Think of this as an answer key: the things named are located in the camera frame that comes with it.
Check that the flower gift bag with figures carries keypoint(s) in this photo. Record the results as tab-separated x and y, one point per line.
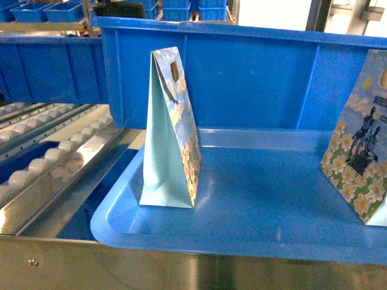
355	160

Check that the large blue plastic bin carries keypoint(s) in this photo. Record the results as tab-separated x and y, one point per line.
237	77

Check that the shallow blue plastic tray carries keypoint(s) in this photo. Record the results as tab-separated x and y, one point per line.
261	193

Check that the blue bin at left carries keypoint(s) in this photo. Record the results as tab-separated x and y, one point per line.
53	69

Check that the white roller conveyor rail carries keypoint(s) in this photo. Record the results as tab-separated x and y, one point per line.
37	183

